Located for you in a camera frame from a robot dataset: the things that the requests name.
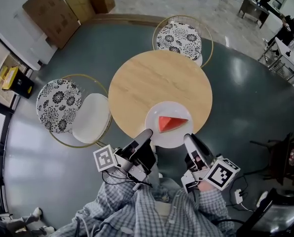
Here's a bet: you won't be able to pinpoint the thick black cable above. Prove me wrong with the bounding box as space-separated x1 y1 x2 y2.
210 218 240 232

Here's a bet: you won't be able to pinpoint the black bin with yellow lid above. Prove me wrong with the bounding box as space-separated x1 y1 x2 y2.
0 66 35 99

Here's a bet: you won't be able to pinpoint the person's right forearm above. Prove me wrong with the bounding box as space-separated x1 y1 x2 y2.
197 181 235 237

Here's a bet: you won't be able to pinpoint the white power strip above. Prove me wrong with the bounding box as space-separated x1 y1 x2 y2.
234 189 244 204

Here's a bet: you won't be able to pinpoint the large flat cardboard sheet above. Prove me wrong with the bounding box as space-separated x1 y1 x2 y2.
22 0 81 49

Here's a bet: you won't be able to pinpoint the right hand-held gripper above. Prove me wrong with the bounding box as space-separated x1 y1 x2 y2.
180 133 241 195

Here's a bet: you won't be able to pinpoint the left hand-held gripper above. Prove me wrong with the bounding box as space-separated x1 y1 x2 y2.
93 129 157 192

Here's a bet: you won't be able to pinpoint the grey office desk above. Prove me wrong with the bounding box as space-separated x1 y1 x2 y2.
237 0 271 29

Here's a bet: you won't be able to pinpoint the red watermelon slice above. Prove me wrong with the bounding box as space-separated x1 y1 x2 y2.
158 116 188 134

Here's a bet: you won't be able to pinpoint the dark wooden chair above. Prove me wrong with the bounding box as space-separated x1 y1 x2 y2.
250 128 294 186

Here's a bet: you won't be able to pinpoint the tall brown cardboard box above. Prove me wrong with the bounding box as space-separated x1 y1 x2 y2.
64 0 96 24

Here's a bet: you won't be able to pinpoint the round white plate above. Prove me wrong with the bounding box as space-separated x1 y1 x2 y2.
144 101 194 149

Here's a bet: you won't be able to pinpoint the gold wire chair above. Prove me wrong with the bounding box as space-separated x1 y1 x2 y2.
35 74 113 148
152 15 214 69

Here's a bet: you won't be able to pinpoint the white plastic object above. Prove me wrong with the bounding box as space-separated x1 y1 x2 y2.
256 191 268 207

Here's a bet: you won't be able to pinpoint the white metal-legged table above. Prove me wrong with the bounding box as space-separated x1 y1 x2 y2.
257 37 294 81

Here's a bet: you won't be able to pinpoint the floral round back cushion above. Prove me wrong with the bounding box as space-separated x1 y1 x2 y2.
156 22 202 61
36 79 83 134

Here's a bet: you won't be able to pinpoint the round wooden table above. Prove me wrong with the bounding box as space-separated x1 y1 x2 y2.
108 50 213 139

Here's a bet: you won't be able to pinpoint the person's left forearm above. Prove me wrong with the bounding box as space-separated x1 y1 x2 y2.
72 168 152 232

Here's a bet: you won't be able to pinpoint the person's checked shirt torso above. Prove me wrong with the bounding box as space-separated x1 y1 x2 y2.
107 189 202 237

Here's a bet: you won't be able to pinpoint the black framed screen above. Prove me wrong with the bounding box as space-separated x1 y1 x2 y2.
243 188 294 237

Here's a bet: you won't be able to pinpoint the person's jeans legs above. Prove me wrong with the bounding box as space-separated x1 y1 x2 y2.
150 142 184 202

